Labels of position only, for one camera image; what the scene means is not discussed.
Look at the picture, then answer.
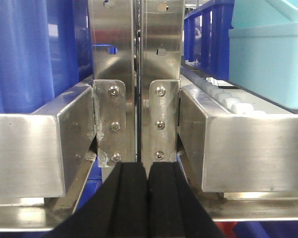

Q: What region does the steel upright post left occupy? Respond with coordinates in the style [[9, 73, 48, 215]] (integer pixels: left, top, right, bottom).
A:
[[88, 0, 136, 168]]

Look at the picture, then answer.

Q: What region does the dark blue bin upper right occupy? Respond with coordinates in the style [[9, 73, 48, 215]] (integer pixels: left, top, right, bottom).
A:
[[184, 0, 234, 81]]

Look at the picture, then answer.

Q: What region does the steel upright post right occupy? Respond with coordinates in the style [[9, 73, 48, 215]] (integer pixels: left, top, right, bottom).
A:
[[140, 0, 185, 167]]

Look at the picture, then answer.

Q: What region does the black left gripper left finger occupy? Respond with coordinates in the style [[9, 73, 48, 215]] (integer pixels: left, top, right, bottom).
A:
[[44, 163, 148, 238]]

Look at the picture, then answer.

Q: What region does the white roller track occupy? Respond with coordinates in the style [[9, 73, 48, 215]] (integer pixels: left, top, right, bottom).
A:
[[183, 69, 266, 116]]

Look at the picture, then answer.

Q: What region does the steel upright post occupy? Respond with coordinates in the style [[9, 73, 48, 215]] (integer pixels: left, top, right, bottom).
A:
[[140, 0, 185, 167], [88, 0, 136, 168]]

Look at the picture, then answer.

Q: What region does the light blue plastic bin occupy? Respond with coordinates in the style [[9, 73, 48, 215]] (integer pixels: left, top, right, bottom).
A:
[[229, 22, 298, 110]]

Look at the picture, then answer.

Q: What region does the stainless steel shelf front beam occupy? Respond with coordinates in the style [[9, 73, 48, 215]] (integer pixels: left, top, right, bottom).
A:
[[179, 84, 298, 192]]

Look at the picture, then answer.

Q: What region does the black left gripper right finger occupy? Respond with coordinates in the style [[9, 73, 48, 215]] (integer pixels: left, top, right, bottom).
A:
[[148, 162, 225, 238]]

